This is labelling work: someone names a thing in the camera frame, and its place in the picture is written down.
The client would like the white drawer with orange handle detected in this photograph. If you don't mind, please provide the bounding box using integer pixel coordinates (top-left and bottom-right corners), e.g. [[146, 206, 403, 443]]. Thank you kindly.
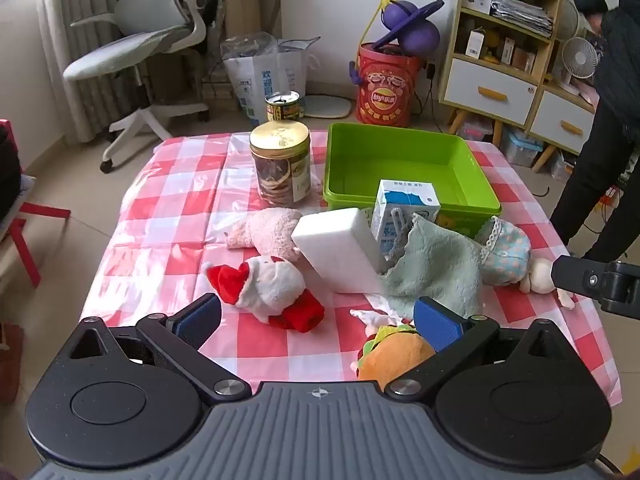
[[530, 91, 596, 155], [442, 57, 538, 126]]

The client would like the white foam block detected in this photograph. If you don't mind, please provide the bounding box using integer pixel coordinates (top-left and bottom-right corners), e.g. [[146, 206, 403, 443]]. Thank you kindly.
[[291, 207, 386, 295]]

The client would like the green towel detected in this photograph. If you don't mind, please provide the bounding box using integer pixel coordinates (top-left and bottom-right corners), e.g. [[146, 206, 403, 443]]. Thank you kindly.
[[382, 212, 485, 321]]

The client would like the white paper bag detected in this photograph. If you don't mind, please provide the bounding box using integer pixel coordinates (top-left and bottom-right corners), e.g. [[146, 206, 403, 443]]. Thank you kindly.
[[225, 52, 308, 126]]

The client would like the purple jumping ball toy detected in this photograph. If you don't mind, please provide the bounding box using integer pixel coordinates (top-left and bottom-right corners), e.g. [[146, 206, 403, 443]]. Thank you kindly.
[[357, 0, 443, 56]]

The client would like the santa plush toy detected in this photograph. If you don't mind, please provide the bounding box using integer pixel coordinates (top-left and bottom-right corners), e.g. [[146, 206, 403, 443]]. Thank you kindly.
[[206, 255, 326, 333]]

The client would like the pink plush toy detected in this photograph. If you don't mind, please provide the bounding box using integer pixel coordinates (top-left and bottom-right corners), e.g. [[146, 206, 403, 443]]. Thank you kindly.
[[225, 207, 303, 263]]

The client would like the white round board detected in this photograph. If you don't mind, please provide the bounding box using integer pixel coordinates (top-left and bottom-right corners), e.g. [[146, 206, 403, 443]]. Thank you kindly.
[[302, 95, 351, 120]]

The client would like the tin can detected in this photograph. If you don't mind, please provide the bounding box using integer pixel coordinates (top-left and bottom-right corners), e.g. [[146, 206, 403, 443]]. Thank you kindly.
[[265, 91, 304, 123]]

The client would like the stack of papers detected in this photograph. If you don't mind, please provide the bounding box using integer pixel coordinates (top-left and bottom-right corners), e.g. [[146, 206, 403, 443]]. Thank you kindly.
[[492, 0, 553, 36]]

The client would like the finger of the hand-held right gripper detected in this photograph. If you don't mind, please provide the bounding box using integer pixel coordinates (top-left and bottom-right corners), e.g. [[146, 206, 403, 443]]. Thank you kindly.
[[551, 255, 640, 320]]

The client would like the black case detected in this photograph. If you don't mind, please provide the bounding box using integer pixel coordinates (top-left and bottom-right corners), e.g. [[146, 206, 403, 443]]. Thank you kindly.
[[0, 125, 23, 221]]

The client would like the white desk fan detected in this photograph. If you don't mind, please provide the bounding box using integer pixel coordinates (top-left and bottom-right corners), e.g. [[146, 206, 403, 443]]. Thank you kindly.
[[555, 37, 598, 96]]

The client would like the red stool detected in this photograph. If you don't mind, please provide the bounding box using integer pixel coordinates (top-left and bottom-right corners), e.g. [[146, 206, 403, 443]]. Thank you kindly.
[[0, 120, 71, 288]]

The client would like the white cloth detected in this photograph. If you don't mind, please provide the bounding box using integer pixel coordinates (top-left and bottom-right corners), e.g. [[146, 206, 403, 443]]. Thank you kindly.
[[349, 307, 416, 333]]

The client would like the red snack bucket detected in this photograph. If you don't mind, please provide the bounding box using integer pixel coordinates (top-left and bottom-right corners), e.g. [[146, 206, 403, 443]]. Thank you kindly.
[[349, 42, 423, 128]]

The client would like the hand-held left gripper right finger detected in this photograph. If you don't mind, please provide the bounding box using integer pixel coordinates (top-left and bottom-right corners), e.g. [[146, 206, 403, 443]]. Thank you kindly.
[[382, 296, 573, 404]]

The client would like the blue lidded storage box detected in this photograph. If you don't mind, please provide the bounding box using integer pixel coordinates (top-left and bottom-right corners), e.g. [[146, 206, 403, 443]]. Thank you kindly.
[[500, 127, 543, 167]]

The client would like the green plastic bin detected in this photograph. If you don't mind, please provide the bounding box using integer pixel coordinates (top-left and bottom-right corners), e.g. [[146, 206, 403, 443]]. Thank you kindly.
[[322, 122, 502, 241]]

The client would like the red white checkered tablecloth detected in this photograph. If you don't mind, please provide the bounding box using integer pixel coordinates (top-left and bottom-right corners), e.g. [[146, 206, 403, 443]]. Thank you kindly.
[[80, 132, 623, 406]]

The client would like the clear storage box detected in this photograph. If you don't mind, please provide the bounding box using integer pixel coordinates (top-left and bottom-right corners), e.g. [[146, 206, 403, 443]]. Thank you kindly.
[[550, 150, 573, 181], [457, 115, 493, 143]]

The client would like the grey white office chair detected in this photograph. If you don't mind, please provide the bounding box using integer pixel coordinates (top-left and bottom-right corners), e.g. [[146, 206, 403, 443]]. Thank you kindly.
[[62, 0, 211, 173]]

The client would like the clear plastic bag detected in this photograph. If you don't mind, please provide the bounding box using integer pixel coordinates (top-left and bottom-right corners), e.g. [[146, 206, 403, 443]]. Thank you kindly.
[[220, 31, 321, 68]]

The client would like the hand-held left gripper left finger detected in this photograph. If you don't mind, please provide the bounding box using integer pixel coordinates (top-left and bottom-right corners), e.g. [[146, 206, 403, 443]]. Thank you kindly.
[[70, 292, 253, 407]]

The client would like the wooden shelf cabinet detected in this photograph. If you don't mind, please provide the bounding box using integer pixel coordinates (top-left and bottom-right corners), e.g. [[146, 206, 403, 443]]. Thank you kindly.
[[439, 0, 598, 171]]

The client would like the white blue milk carton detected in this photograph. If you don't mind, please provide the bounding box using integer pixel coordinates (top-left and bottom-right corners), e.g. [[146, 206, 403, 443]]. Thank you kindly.
[[371, 179, 442, 261]]

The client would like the plastic jar with gold lid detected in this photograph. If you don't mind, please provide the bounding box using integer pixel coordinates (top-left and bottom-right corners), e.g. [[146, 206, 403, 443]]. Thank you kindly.
[[249, 121, 312, 207]]

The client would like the hamburger plush toy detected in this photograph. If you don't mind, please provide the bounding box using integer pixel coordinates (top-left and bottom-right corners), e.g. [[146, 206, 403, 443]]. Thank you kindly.
[[356, 324, 437, 392]]

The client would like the doll with blue dotted bonnet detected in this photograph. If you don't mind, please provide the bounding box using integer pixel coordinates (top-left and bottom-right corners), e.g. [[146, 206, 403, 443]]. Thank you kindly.
[[475, 215, 576, 308]]

